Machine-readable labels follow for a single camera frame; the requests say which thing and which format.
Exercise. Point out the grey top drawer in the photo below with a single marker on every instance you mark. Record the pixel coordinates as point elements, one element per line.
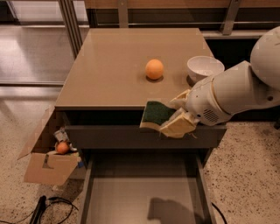
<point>132,137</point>

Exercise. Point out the open cardboard box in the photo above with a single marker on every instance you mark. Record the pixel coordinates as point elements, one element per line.
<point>45,165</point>

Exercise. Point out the green and yellow sponge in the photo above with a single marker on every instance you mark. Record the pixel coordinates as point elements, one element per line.
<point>155,114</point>

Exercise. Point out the black power strip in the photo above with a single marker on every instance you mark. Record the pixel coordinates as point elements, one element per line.
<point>39,209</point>

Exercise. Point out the orange fruit on table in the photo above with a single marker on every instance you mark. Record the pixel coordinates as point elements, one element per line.
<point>154,69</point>

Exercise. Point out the grey drawer cabinet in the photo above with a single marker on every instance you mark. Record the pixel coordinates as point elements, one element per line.
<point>107,84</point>

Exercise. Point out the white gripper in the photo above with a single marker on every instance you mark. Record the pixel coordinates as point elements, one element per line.
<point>203,101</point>

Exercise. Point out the small orange in box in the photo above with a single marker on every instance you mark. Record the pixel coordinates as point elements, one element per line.
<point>62,148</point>

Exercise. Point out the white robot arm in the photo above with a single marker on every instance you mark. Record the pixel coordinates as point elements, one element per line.
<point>253,84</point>

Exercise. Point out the grey open middle drawer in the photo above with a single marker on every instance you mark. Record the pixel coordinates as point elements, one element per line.
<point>145,189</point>

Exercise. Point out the white ceramic bowl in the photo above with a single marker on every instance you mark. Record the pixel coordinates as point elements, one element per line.
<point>201,67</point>

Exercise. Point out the crumpled packaging in box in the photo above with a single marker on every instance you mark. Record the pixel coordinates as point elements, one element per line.
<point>61,136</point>

